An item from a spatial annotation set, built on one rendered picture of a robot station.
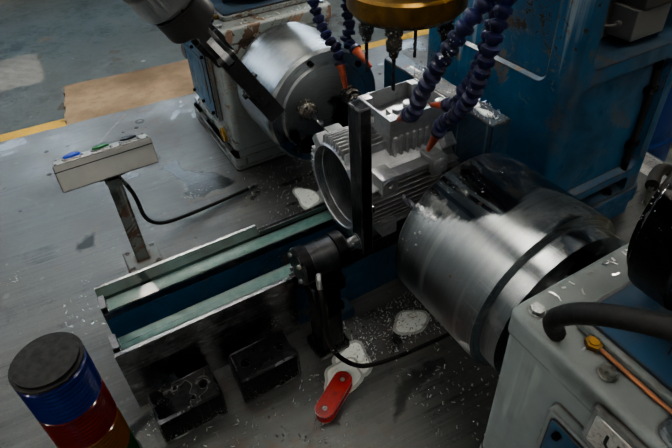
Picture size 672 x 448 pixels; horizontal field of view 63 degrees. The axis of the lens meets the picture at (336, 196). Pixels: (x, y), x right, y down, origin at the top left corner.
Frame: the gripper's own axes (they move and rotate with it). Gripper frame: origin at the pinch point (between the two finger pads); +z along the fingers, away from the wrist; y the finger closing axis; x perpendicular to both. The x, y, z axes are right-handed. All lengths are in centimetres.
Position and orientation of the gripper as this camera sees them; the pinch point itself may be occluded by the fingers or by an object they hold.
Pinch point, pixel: (264, 101)
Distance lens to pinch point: 87.8
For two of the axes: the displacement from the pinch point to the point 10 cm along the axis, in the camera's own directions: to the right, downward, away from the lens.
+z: 4.8, 5.0, 7.2
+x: -7.2, 6.9, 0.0
